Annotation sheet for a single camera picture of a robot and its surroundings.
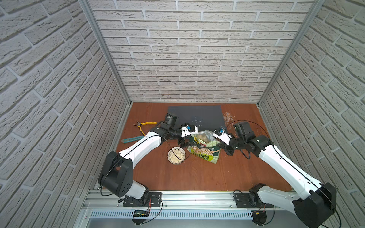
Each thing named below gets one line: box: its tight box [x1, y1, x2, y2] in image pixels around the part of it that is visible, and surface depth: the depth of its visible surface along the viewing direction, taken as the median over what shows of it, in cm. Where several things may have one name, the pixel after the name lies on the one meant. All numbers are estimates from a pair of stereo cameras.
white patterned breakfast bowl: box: [167, 146, 186, 165], surface depth 88 cm
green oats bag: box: [187, 130, 221, 164], surface depth 81 cm
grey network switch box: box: [167, 104, 226, 133], surface depth 107 cm
